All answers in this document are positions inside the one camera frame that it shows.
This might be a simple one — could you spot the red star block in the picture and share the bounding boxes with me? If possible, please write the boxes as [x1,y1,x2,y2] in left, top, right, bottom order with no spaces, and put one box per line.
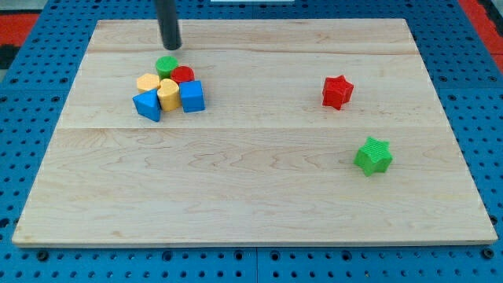
[321,75,354,110]

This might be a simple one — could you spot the green star block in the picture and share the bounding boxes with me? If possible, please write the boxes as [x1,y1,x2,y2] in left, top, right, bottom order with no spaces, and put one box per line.
[353,136,393,177]

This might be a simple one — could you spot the light wooden board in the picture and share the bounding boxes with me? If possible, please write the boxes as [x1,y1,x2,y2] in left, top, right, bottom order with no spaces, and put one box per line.
[12,19,497,248]

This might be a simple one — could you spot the blue cube block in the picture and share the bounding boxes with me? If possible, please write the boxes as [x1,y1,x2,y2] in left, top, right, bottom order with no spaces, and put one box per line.
[179,80,205,112]

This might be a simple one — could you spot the yellow heart block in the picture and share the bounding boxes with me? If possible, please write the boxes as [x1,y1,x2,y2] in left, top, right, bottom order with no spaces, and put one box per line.
[157,79,182,112]

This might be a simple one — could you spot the red cylinder block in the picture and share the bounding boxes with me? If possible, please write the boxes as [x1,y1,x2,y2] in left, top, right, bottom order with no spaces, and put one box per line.
[171,65,195,84]

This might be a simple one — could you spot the blue triangle block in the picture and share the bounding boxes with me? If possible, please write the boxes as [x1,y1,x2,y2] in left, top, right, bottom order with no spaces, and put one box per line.
[132,89,161,122]

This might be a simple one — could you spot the green cylinder block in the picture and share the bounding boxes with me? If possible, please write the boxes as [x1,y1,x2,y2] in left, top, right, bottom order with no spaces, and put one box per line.
[155,56,178,79]

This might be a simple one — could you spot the yellow hexagon block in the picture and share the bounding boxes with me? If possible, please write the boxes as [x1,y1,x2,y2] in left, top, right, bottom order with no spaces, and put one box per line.
[136,73,160,94]

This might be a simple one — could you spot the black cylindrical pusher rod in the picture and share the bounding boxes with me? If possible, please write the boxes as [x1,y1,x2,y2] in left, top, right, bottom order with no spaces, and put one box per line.
[154,0,182,50]

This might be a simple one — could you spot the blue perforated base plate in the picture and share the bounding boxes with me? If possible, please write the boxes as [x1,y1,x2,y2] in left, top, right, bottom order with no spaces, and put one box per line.
[1,1,502,282]

